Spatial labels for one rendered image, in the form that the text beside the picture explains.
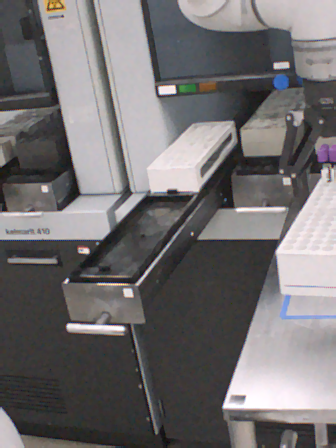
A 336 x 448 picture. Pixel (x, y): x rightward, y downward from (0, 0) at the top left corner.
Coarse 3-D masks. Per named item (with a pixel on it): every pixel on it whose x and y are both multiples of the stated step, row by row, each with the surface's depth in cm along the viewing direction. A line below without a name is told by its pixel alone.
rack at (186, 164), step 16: (192, 128) 170; (208, 128) 167; (224, 128) 165; (176, 144) 160; (192, 144) 158; (208, 144) 156; (224, 144) 167; (160, 160) 152; (176, 160) 150; (192, 160) 148; (208, 160) 163; (160, 176) 147; (176, 176) 146; (192, 176) 145; (208, 176) 151
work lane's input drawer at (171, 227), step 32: (224, 160) 160; (192, 192) 145; (224, 192) 155; (128, 224) 140; (160, 224) 137; (192, 224) 138; (96, 256) 129; (128, 256) 127; (160, 256) 124; (64, 288) 121; (96, 288) 119; (128, 288) 117; (160, 288) 124; (96, 320) 121; (128, 320) 119
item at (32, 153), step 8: (16, 144) 177; (24, 144) 176; (32, 144) 175; (40, 144) 175; (48, 144) 174; (56, 144) 174; (16, 152) 178; (24, 152) 177; (32, 152) 176; (40, 152) 176; (48, 152) 175; (56, 152) 174; (24, 160) 178; (32, 160) 177; (40, 160) 177; (48, 160) 176; (56, 160) 175
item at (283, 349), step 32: (288, 224) 124; (256, 320) 98; (288, 320) 96; (320, 320) 95; (256, 352) 91; (288, 352) 90; (320, 352) 88; (256, 384) 85; (288, 384) 84; (320, 384) 83; (224, 416) 82; (256, 416) 81; (288, 416) 80; (320, 416) 79
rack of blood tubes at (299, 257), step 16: (320, 192) 118; (304, 208) 113; (320, 208) 112; (304, 224) 108; (320, 224) 107; (288, 240) 104; (304, 240) 103; (320, 240) 102; (288, 256) 100; (304, 256) 99; (320, 256) 98; (288, 272) 101; (304, 272) 100; (320, 272) 99; (288, 288) 102; (304, 288) 101; (320, 288) 100
